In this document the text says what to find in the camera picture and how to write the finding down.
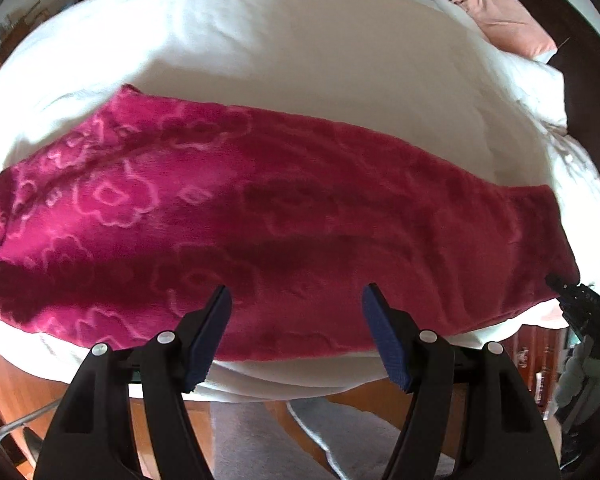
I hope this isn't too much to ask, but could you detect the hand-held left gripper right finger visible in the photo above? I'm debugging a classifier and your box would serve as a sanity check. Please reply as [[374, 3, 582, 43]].
[[362, 283, 563, 480]]

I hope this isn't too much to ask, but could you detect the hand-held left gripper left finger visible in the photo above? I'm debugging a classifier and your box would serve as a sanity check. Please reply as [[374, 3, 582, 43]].
[[32, 285, 232, 480]]

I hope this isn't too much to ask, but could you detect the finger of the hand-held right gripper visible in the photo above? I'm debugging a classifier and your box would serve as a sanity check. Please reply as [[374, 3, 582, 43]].
[[544, 272, 588, 311]]

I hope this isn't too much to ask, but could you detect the magenta fleece blanket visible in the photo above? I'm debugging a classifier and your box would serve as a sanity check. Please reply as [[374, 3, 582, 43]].
[[0, 84, 581, 363]]

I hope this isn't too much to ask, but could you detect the person's right forearm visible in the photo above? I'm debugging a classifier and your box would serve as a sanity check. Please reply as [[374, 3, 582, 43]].
[[554, 332, 600, 426]]

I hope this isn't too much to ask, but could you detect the metal framed chair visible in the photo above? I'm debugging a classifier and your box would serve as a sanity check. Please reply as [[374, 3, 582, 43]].
[[0, 402, 58, 463]]

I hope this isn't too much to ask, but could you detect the dark wooden headboard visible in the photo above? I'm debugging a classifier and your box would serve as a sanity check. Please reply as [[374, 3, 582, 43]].
[[495, 0, 600, 136]]

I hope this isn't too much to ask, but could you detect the pink pillow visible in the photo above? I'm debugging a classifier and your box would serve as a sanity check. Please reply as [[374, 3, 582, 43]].
[[452, 0, 558, 58]]

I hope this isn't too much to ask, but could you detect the white bed blanket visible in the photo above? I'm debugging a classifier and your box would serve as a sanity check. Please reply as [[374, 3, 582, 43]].
[[0, 0, 600, 401]]

